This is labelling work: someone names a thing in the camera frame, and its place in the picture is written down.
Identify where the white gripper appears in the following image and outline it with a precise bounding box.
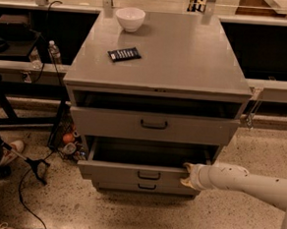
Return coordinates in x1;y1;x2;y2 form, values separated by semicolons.
180;163;208;191

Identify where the grey drawer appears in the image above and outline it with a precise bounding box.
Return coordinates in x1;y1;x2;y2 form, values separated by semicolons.
79;137;213;192
71;106;240;145
92;181;200;197

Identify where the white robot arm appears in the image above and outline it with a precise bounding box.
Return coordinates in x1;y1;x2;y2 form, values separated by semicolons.
180;162;287;229

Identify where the grey bottom drawer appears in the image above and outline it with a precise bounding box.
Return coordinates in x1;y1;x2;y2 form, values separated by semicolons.
92;181;200;197

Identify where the grey drawer cabinet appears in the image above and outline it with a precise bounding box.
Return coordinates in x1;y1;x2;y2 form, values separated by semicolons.
55;4;258;203

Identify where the grey top drawer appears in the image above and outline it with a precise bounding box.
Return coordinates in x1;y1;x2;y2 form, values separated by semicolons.
71;106;240;145

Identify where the basket of small items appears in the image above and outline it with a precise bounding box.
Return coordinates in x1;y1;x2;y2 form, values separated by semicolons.
48;114;86;161

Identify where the black snack packet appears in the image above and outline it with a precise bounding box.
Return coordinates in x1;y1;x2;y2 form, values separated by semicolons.
107;47;141;62

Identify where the black grabber tool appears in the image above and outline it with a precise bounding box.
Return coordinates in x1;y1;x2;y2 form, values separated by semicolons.
0;138;50;186

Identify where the white bowl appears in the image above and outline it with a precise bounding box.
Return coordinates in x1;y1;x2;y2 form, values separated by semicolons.
115;7;145;32

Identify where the white orange sneaker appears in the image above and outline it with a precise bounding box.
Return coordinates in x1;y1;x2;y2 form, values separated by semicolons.
0;141;25;167

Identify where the clear water bottle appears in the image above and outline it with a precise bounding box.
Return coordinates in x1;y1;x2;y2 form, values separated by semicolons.
48;40;63;65

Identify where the black side table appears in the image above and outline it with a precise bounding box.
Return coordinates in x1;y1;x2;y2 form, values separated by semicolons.
0;25;69;126

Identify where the black floor cable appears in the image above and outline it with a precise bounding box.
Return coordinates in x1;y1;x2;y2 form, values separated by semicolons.
15;146;59;229

